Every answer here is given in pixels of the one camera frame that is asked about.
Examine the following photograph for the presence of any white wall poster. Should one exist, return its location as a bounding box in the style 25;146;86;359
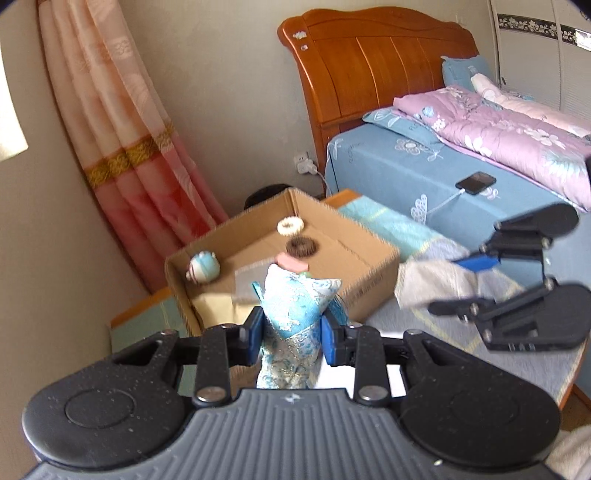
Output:
0;46;29;162

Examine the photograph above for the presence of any cream floral blanket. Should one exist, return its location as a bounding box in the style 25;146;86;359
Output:
471;73;591;137

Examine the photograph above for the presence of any wooden bed with blue sheet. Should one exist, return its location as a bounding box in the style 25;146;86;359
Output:
323;122;591;287

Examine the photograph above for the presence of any black smartphone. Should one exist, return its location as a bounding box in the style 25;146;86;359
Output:
455;171;497;195

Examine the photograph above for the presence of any white wardrobe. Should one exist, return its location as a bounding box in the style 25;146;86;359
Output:
488;0;591;136

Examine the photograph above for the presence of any green grey checked mat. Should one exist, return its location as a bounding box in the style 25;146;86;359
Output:
110;196;580;409

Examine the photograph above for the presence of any black round object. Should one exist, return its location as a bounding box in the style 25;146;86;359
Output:
244;184;289;210

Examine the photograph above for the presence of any blue brocade tasselled pouch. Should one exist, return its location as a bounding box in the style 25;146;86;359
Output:
252;253;348;389

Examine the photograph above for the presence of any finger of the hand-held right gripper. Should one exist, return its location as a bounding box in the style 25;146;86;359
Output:
428;279;561;352
455;203;580;281

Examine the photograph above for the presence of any pink floral quilt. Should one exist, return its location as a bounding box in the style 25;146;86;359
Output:
392;84;591;210

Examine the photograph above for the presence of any white wall socket plug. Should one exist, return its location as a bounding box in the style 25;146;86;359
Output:
294;151;318;176

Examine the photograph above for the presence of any blue floral pillow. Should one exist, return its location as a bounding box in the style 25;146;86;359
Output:
362;106;446;146
441;54;494;89

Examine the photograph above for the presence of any person's pale clothing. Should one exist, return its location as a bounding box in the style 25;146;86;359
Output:
545;425;591;480

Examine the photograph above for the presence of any blue round plush toy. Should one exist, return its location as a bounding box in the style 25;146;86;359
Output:
186;250;221;283

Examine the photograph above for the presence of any white cloth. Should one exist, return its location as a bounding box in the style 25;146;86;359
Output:
394;258;485;311

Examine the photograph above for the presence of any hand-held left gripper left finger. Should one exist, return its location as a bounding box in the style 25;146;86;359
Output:
111;305;265;408

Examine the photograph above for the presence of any brown scrunchie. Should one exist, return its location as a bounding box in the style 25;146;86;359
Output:
285;237;318;258

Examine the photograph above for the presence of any white charging cable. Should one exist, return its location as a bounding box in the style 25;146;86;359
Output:
425;190;465;220

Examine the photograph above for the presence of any cardboard box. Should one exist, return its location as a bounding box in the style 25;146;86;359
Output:
165;187;402;337

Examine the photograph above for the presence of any grey fabric pouch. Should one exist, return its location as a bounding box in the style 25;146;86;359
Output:
235;263;273;305

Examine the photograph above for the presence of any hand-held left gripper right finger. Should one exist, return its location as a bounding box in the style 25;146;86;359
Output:
322;311;467;408

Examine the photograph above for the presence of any pink patterned curtain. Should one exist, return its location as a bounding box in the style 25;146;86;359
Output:
37;0;229;294

